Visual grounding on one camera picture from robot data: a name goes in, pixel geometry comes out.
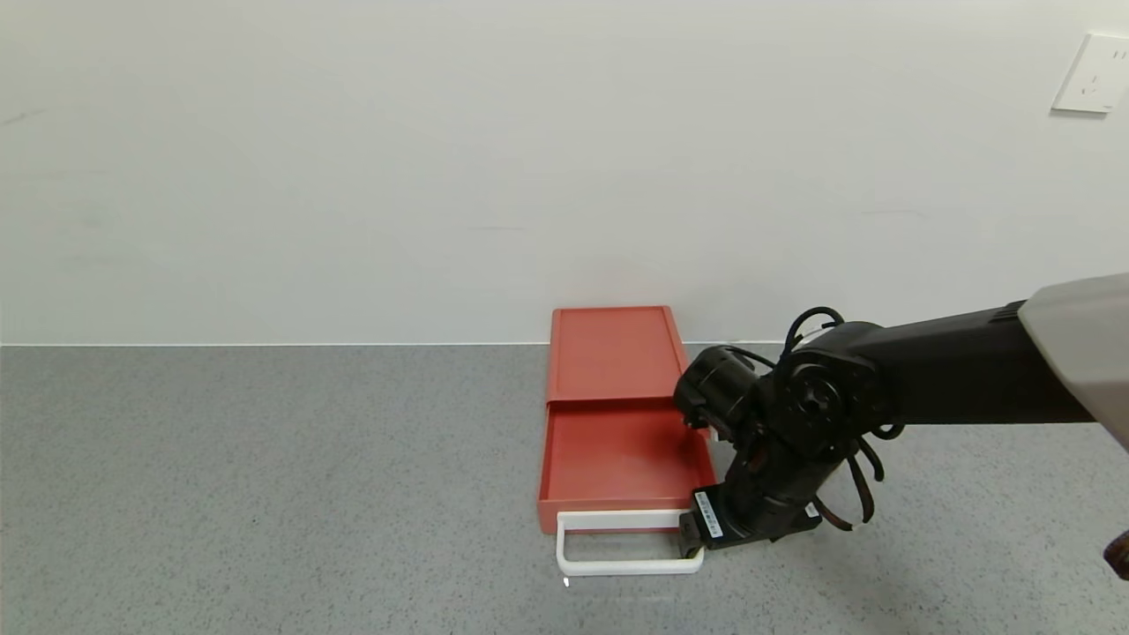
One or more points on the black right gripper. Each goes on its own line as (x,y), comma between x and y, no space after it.
(708,517)

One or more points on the white wall socket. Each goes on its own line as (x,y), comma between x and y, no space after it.
(1094,75)

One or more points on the red drawer case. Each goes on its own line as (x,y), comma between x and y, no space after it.
(613,353)

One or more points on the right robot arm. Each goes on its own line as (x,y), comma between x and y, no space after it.
(953,370)

